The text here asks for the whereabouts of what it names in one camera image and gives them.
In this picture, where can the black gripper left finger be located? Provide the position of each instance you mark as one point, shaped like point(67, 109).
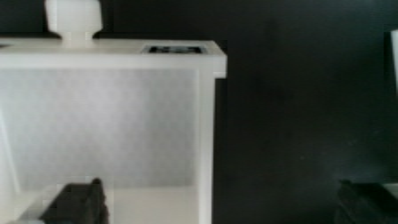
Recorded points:
point(78, 207)

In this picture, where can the white drawer cabinet box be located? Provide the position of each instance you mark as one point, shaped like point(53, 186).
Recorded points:
point(394, 52)

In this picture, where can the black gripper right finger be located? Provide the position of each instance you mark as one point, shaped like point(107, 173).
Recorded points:
point(366, 204)

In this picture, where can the white drawer front tagged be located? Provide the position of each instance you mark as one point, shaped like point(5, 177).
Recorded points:
point(107, 115)

